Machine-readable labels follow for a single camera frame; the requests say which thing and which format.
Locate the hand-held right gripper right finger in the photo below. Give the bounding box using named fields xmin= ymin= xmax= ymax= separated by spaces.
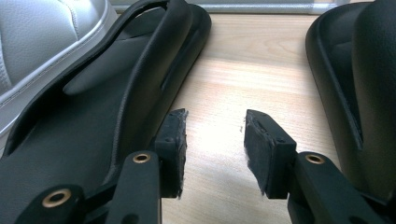
xmin=243 ymin=108 xmax=298 ymax=200

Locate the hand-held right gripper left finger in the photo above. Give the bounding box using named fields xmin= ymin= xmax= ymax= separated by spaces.
xmin=154 ymin=107 xmax=190 ymax=200

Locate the black slipper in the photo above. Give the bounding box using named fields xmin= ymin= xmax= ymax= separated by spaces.
xmin=0 ymin=0 xmax=213 ymax=224
xmin=305 ymin=0 xmax=396 ymax=203

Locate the white sneaker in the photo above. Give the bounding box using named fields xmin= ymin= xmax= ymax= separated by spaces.
xmin=0 ymin=0 xmax=120 ymax=157

